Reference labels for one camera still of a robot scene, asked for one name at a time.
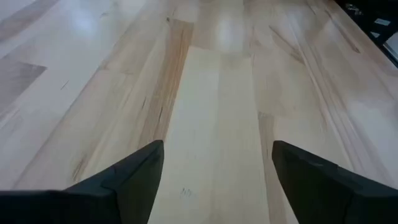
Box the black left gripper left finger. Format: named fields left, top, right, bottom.
left=0, top=139, right=165, bottom=224

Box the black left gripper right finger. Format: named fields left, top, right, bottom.
left=272, top=140, right=398, bottom=224

